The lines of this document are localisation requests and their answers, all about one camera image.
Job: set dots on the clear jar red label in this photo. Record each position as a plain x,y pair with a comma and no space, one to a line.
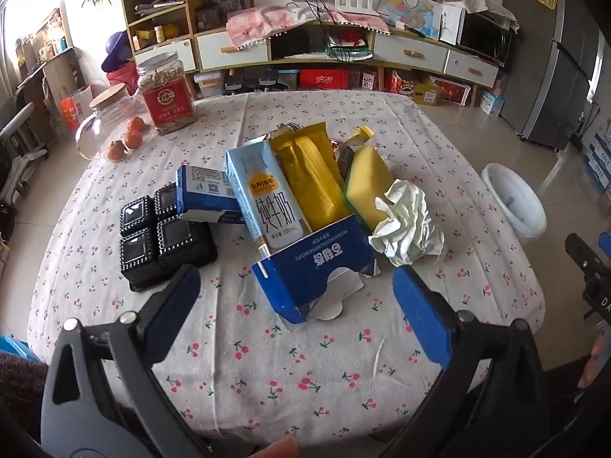
167,100

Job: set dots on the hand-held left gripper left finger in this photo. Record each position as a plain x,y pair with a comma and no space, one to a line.
176,296

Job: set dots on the glass pitcher wooden lid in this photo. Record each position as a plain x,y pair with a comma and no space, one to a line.
110,114

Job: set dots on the wooden white drawer cabinet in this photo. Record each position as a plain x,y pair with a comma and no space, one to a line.
410,52

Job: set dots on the blue white small carton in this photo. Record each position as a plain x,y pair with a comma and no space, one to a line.
492,101

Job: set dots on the yellow cardboard box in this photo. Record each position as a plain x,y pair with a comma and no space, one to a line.
428,94

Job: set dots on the white plastic trash bin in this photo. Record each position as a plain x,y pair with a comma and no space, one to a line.
520,219

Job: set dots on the floral cloth cover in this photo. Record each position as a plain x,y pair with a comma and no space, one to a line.
477,0

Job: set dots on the cherry print tablecloth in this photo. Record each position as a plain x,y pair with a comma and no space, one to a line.
286,367

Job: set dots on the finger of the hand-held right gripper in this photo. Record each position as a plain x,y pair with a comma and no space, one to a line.
578,250

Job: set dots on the white tissue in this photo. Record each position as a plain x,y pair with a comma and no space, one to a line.
405,224

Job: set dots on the light blue milk carton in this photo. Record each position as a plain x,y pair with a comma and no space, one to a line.
267,200

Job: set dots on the black plastic compartment tray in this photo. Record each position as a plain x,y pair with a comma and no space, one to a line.
181,243

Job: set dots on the yellow green sponge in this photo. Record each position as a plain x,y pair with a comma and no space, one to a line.
367,181

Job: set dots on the pink frilled cloth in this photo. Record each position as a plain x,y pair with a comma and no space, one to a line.
257,24

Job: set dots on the person's right hand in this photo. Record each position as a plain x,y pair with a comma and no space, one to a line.
600,360

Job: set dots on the wooden cubby shelf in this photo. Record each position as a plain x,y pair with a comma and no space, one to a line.
186,19

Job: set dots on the grey refrigerator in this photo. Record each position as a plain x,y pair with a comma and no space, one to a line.
558,57

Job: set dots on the small dark picture frame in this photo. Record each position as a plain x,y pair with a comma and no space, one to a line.
208,18

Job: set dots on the red flat box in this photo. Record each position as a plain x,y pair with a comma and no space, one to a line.
324,78

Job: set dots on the red bag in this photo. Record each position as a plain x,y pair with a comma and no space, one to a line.
121,80

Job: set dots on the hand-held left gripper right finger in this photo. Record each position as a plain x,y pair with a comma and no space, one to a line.
420,315

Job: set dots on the red gift box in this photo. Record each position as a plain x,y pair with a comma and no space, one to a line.
453,90

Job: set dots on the orange paper bag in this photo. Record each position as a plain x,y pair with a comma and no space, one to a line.
75,107

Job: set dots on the black microwave oven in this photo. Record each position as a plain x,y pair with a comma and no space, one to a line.
484,38

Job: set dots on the clear storage box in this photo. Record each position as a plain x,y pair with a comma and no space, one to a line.
208,85

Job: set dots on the blue white shipping carton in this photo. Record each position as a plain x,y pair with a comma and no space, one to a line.
597,164
602,142

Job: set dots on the person's left hand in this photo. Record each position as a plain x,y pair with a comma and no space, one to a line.
281,448

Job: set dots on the torn blue cardboard box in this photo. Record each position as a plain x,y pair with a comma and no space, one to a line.
315,262

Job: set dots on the dark patterned clothing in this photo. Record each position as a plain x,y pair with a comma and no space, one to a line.
19,391

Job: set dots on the yellow snack wrapper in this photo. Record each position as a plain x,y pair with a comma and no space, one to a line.
315,176

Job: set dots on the dark blue milk carton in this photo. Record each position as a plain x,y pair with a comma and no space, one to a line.
205,186

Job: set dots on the map print paper bag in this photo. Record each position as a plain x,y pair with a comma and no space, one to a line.
410,14

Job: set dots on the grey chair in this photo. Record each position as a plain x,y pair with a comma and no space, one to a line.
19,152

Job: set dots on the purple hat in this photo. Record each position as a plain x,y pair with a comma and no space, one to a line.
117,50

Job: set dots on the red tomato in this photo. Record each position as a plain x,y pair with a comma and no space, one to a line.
132,139
136,124
116,150

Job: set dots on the crumpled brown snack wrapper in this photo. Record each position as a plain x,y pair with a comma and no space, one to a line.
348,152

